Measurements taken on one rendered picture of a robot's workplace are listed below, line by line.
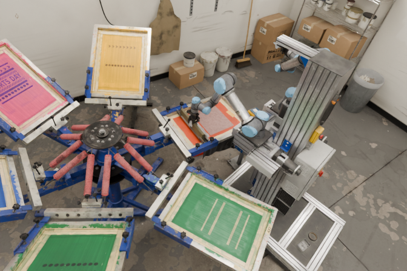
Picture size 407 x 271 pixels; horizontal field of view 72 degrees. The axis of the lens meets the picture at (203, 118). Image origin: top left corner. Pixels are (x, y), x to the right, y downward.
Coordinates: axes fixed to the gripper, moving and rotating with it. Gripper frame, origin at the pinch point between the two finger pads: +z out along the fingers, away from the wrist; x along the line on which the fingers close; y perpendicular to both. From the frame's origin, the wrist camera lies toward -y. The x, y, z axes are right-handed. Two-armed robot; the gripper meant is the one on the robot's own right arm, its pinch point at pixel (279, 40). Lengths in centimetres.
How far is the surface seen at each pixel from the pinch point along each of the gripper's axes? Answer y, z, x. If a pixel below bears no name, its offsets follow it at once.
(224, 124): 63, -35, -74
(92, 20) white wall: 20, 156, -178
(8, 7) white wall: -20, 137, -255
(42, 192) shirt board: 43, -66, -242
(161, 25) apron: 53, 174, -86
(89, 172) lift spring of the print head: 21, -77, -201
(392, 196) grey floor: 188, -130, 130
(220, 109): 63, -13, -68
